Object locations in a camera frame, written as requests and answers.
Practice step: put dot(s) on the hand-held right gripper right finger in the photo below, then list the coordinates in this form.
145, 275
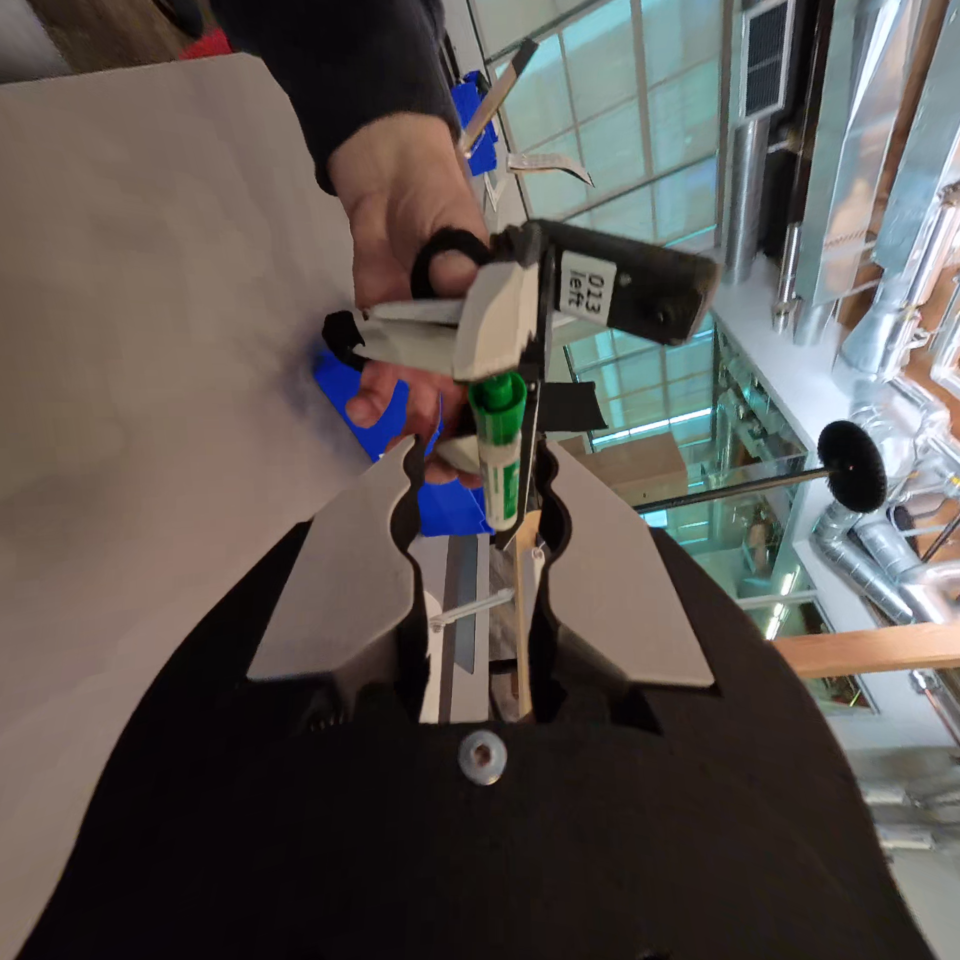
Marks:
630, 600

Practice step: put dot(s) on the large blue bin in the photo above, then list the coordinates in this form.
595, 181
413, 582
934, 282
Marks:
450, 503

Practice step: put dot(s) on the large silver ceiling duct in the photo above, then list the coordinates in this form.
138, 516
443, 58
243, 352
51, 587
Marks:
900, 150

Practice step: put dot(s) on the small blue bin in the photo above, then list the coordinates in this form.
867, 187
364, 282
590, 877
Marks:
477, 128

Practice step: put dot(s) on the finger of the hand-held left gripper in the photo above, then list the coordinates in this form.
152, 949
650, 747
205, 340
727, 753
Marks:
495, 323

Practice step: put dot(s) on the wooden ceiling beam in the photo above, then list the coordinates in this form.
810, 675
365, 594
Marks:
870, 648

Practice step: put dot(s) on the ceiling vent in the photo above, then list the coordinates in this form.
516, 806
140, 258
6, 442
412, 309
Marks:
765, 60

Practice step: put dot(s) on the silver ceiling pipe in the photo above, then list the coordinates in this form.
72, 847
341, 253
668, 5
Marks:
885, 555

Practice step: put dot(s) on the cardboard panel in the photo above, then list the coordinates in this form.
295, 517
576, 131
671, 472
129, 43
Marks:
645, 465

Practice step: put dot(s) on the person's left forearm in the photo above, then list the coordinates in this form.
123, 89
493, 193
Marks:
330, 60

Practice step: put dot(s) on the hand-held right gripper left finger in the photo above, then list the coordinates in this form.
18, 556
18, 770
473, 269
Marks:
330, 600

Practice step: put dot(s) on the person's left hand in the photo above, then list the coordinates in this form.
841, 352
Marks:
398, 195

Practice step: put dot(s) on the green dry erase marker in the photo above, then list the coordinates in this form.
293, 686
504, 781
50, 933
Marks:
503, 435

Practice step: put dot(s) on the black board with wooden rim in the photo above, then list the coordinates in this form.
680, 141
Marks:
525, 600

